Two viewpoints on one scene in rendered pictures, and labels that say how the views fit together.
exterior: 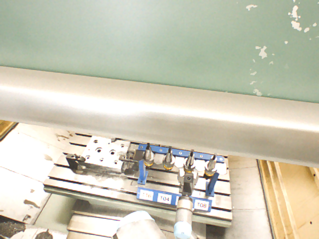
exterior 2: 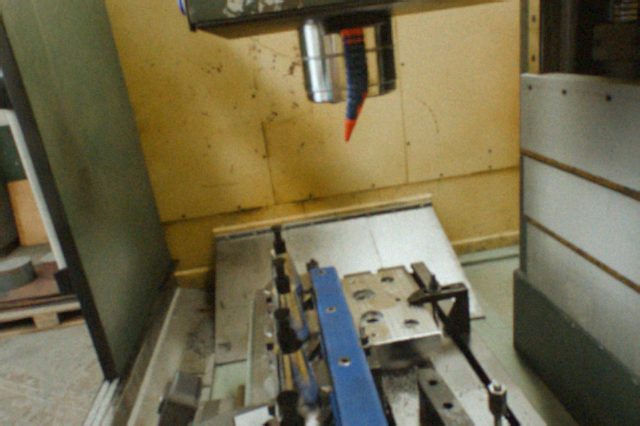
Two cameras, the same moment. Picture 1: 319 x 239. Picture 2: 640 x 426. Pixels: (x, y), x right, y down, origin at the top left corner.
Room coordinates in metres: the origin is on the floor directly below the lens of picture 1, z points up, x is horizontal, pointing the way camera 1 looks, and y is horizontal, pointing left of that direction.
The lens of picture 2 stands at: (0.59, -0.54, 1.54)
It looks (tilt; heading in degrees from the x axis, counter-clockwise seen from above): 19 degrees down; 77
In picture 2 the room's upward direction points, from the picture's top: 8 degrees counter-clockwise
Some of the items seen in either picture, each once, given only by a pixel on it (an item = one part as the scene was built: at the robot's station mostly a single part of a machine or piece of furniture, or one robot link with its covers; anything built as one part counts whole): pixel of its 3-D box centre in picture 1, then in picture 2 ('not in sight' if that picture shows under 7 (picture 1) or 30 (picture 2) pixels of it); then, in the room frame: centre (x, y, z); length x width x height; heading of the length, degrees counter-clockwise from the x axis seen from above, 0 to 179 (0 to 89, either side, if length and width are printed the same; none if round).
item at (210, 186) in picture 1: (214, 176); not in sight; (0.66, -0.34, 1.05); 0.10 x 0.05 x 0.30; 171
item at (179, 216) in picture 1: (183, 223); not in sight; (0.35, -0.12, 1.16); 0.11 x 0.08 x 0.09; 171
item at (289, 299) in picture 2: (169, 155); (288, 315); (0.65, -0.06, 1.26); 0.04 x 0.04 x 0.07
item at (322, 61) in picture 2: not in sight; (348, 59); (0.86, 0.27, 1.51); 0.16 x 0.16 x 0.12
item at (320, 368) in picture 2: (179, 162); (297, 381); (0.64, -0.12, 1.21); 0.07 x 0.05 x 0.01; 171
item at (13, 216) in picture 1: (42, 158); (340, 283); (0.97, 0.93, 0.75); 0.89 x 0.67 x 0.26; 171
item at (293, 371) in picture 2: (190, 158); (293, 377); (0.63, -0.17, 1.26); 0.04 x 0.04 x 0.07
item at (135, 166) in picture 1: (128, 160); (366, 362); (0.81, 0.19, 0.97); 0.13 x 0.03 x 0.15; 81
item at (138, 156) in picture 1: (138, 155); (287, 285); (0.68, 0.10, 1.21); 0.07 x 0.05 x 0.01; 171
